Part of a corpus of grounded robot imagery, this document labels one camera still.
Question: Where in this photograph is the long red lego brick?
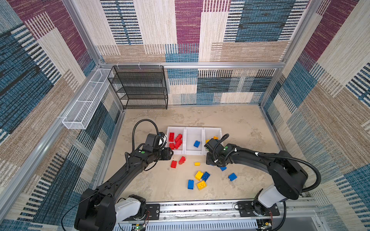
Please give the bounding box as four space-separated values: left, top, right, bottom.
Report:
169 132 174 142

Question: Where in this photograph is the long red lego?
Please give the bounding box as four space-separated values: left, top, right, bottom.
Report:
174 140 183 149

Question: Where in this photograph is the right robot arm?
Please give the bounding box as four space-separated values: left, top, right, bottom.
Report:
204 139 308 209

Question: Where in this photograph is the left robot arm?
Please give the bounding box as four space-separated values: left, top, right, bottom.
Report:
74 132 173 231

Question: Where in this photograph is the white right plastic bin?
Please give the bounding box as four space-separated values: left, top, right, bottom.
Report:
201 127 223 156

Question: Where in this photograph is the white plastic bin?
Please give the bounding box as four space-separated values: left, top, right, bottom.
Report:
166 126 186 155
185 127 202 156
201 127 223 156

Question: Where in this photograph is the white left plastic bin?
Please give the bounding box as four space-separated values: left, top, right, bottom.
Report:
166 126 186 155

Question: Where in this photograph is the blue lego brick bottom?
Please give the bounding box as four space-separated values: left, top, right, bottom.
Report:
201 171 211 182

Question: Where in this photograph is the blue lego brick far right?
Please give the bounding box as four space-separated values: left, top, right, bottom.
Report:
228 173 237 182

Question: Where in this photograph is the yellow lego brick bottom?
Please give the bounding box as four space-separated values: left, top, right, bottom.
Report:
195 171 203 181

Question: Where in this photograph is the red curved lego brick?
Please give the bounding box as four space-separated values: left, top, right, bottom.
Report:
178 157 186 165

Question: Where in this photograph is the white middle plastic bin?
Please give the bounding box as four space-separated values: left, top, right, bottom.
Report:
185 127 202 156

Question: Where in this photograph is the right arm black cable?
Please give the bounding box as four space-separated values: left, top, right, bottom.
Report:
236 148 322 193

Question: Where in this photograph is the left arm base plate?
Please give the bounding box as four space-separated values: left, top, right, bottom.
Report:
141 204 161 222

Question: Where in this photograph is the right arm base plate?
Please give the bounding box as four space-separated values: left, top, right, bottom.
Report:
234 200 280 218

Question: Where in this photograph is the black wire mesh shelf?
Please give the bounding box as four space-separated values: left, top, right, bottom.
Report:
108 65 169 110

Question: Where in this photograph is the white wire wall basket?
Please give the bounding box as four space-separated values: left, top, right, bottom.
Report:
62 69 110 130

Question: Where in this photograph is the aluminium mounting rail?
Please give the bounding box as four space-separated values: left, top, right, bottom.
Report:
72 197 321 231

